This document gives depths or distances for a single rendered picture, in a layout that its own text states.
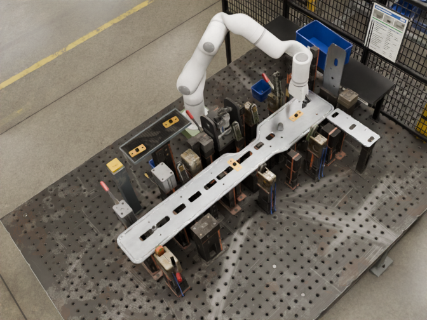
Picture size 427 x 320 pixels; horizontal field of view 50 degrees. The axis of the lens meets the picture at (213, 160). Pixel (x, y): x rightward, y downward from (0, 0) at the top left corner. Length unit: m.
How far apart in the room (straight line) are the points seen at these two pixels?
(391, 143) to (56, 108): 2.85
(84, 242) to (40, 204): 0.41
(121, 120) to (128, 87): 0.39
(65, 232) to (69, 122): 1.64
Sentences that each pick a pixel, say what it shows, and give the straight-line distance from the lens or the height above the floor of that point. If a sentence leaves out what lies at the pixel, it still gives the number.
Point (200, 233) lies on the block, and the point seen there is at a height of 1.03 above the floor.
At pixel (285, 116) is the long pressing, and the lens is 2.57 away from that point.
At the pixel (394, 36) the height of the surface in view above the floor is 1.31.
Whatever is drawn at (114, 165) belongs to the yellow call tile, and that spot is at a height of 1.16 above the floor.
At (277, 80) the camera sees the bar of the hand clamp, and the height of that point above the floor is 1.16.
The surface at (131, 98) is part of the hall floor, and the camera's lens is 4.19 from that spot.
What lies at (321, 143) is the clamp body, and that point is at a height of 1.04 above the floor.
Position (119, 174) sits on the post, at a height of 1.12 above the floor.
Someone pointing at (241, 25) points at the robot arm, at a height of 1.60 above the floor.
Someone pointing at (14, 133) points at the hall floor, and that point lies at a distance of 4.34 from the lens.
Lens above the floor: 2.97
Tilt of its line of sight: 55 degrees down
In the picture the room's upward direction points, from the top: 9 degrees counter-clockwise
